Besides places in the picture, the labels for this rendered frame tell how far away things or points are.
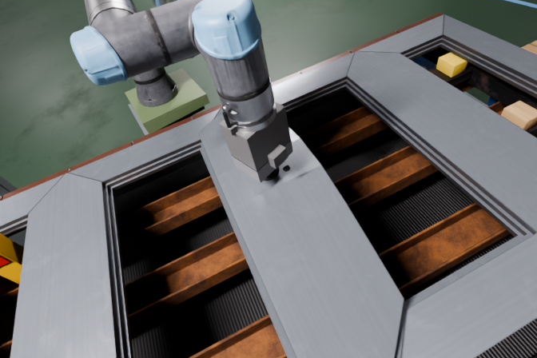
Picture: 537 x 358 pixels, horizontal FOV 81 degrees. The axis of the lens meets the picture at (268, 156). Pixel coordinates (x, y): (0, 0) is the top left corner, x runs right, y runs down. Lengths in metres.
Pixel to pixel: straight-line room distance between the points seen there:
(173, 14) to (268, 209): 0.33
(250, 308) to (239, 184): 0.42
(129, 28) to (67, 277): 0.51
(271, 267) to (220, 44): 0.33
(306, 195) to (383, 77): 0.50
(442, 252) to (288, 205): 0.40
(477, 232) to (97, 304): 0.80
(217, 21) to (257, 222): 0.32
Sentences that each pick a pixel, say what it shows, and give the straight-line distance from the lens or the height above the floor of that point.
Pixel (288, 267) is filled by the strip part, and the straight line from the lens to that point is 0.52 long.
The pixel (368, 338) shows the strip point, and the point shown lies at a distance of 0.54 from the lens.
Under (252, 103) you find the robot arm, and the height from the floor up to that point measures 1.14.
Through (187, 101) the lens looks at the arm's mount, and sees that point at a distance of 1.21.
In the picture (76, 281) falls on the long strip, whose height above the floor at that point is 0.85.
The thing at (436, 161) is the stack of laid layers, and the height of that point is 0.83.
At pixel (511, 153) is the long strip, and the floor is 0.84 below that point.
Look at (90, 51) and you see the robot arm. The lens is 0.47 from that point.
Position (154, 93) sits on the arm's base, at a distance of 1.22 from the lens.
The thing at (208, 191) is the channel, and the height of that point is 0.68.
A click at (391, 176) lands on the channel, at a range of 0.91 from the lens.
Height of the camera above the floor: 1.39
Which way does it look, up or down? 47 degrees down
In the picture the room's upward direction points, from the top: 15 degrees counter-clockwise
